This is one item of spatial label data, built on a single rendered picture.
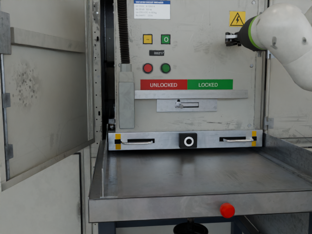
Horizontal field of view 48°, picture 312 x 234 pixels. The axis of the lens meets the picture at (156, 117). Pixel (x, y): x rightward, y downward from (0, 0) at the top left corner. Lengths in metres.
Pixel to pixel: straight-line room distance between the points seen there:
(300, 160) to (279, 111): 0.54
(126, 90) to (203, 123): 0.32
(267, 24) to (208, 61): 0.42
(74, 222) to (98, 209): 0.74
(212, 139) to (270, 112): 0.42
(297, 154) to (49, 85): 0.78
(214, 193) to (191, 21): 0.61
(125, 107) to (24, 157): 0.32
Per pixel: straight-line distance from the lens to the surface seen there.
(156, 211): 0.83
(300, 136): 1.65
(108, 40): 2.06
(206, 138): 1.23
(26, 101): 1.05
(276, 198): 0.90
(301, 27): 0.85
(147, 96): 1.14
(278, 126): 1.60
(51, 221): 1.57
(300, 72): 0.88
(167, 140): 1.20
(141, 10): 1.20
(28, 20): 1.09
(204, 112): 1.22
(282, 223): 1.25
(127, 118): 1.08
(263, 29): 0.85
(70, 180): 1.50
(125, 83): 1.07
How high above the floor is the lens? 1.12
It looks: 7 degrees down
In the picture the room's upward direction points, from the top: straight up
